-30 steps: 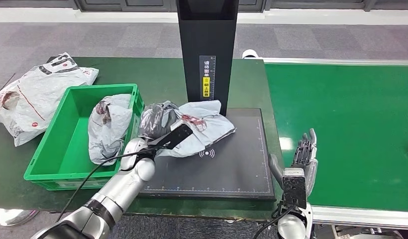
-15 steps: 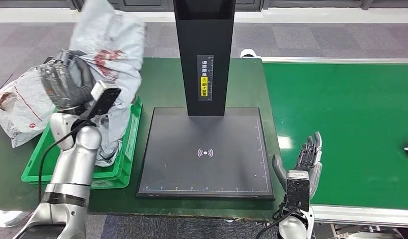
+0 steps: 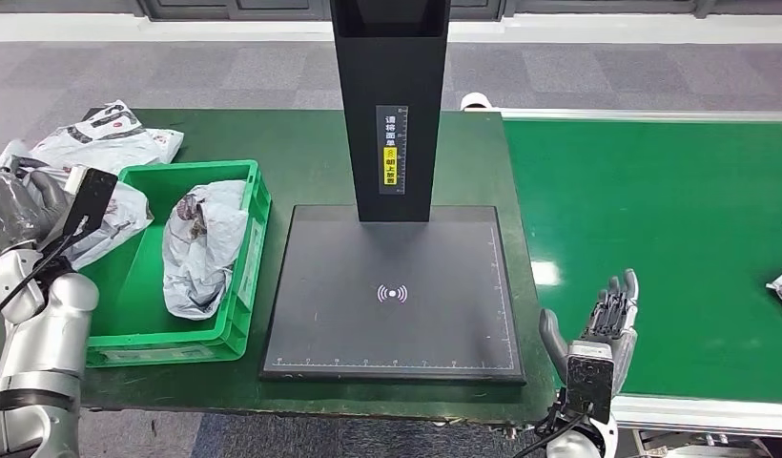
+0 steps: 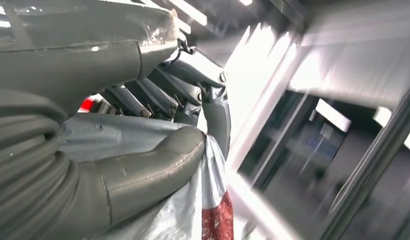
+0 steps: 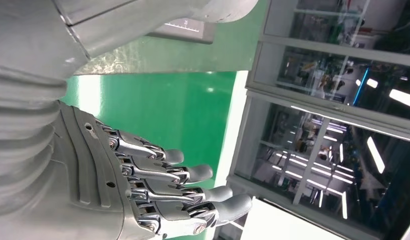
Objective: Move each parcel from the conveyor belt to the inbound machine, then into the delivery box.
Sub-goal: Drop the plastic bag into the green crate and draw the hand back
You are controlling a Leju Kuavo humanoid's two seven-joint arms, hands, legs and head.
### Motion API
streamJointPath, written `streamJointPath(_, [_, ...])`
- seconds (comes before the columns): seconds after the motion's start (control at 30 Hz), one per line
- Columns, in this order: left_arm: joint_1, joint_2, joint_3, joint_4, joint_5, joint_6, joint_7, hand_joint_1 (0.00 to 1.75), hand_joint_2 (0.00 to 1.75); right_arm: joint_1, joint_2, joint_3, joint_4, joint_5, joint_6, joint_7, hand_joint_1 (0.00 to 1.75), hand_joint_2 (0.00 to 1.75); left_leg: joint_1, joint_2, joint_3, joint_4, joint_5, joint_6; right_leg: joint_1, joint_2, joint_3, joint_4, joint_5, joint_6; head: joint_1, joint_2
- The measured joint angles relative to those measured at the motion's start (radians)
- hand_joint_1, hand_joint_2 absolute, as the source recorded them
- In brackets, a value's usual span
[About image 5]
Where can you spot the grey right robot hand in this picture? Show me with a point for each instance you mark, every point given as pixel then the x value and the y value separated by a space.
pixel 92 198

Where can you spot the green conveyor belt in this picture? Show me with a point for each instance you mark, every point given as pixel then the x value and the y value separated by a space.
pixel 158 109

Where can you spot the black inbound scanner machine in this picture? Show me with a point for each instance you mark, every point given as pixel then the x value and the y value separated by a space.
pixel 191 33

